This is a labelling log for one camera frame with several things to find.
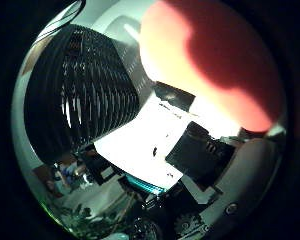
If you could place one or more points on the orange peach toy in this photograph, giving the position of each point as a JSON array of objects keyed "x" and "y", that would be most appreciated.
[{"x": 206, "y": 60}]

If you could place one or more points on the cyan and black crate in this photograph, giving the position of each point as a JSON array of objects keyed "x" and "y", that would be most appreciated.
[{"x": 145, "y": 185}]

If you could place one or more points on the green potted plant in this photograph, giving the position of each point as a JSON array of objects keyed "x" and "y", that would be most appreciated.
[{"x": 86, "y": 218}]

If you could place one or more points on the seated person in background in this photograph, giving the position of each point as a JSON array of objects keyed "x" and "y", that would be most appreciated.
[{"x": 68, "y": 173}]

